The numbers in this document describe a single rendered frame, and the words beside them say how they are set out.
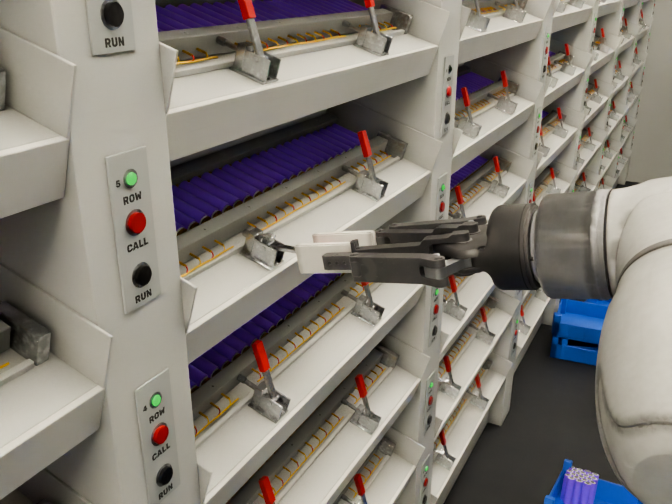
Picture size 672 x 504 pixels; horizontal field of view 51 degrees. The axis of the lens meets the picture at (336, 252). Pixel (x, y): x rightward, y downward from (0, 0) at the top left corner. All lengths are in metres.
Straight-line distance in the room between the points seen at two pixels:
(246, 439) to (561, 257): 0.41
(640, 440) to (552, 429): 1.76
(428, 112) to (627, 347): 0.73
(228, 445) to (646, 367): 0.49
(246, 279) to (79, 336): 0.21
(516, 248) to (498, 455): 1.48
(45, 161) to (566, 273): 0.39
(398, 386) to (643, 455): 0.86
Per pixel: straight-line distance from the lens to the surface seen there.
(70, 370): 0.58
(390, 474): 1.35
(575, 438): 2.15
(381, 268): 0.62
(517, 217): 0.60
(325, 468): 1.05
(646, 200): 0.56
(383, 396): 1.20
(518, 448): 2.07
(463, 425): 1.81
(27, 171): 0.48
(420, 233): 0.67
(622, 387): 0.42
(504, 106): 1.60
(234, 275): 0.71
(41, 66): 0.50
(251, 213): 0.78
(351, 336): 0.99
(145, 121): 0.54
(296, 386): 0.88
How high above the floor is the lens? 1.22
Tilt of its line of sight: 22 degrees down
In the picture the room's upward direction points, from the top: straight up
